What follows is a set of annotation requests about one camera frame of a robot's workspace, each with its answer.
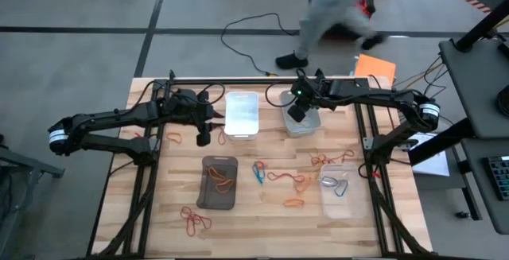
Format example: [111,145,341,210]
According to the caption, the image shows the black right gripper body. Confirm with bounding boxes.
[286,75,331,124]

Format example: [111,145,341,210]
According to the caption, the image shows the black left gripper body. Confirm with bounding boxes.
[169,88,216,148]

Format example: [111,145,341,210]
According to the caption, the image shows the frosted white plastic basket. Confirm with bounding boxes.
[278,89,322,138]

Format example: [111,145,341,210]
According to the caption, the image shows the smoky grey translucent basket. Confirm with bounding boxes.
[196,155,239,211]

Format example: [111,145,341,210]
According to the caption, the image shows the orange folder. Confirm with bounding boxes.
[353,53,398,86]

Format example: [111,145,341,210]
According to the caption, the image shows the clear plastic basket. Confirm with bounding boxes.
[319,162,369,220]

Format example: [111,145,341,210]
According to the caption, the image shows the person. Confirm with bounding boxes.
[275,0,387,71]

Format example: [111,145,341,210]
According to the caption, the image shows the red portable power station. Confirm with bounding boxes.
[317,0,377,41]

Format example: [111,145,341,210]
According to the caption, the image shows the white paper sheet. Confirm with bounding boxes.
[411,132,451,177]

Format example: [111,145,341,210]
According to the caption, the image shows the grey metal stand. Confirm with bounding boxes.
[0,132,67,260]

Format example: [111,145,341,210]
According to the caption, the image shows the grey side desk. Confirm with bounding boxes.
[438,37,509,235]

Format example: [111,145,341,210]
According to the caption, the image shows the black pole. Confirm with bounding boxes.
[455,0,509,52]

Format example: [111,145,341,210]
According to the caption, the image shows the black round device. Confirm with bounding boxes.
[495,84,509,118]

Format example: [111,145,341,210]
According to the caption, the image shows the black keyboard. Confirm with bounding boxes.
[483,155,509,201]

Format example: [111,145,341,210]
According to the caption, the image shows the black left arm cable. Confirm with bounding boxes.
[196,82,227,107]

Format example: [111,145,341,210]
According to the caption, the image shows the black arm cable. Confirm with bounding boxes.
[196,82,227,107]
[264,81,293,109]

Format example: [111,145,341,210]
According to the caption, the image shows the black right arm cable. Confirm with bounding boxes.
[264,81,293,109]

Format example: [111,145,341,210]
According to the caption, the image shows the black aluminium table frame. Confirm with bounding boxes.
[85,68,437,260]

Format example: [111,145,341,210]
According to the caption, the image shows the black floor cable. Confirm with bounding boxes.
[220,12,300,77]

